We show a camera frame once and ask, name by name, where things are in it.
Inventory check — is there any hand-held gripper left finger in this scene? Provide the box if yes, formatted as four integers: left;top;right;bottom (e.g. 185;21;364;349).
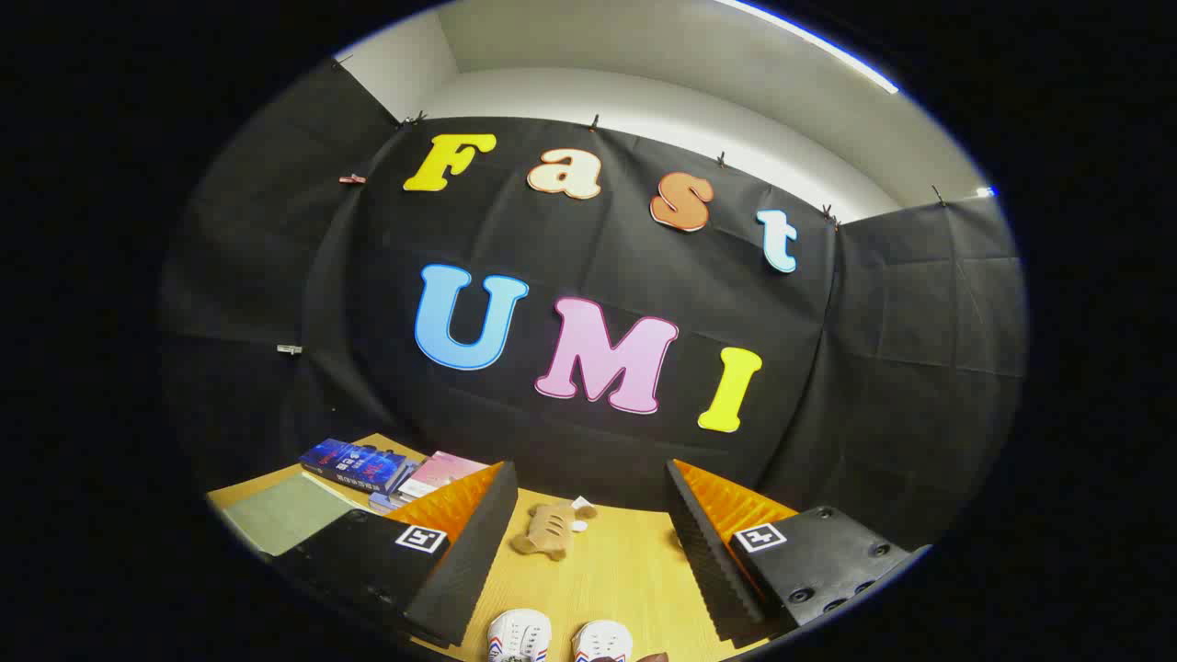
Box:
271;460;520;649

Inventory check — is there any white striped canvas shoe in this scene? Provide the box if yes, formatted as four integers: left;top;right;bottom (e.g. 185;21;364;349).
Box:
486;609;554;662
572;620;634;662

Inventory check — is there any dark blue book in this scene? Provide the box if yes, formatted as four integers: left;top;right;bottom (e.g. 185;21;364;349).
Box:
299;439;415;495

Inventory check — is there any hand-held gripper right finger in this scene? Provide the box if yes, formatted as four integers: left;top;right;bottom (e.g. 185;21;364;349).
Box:
664;458;931;646

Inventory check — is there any beige fabric storage box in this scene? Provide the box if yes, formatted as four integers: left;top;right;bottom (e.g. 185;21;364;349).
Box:
221;473;361;558

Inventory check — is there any pink cover book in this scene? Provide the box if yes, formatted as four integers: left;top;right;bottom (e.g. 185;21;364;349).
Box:
397;451;490;502

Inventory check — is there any brown plush toy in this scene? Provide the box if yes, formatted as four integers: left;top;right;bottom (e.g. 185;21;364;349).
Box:
510;496;599;562

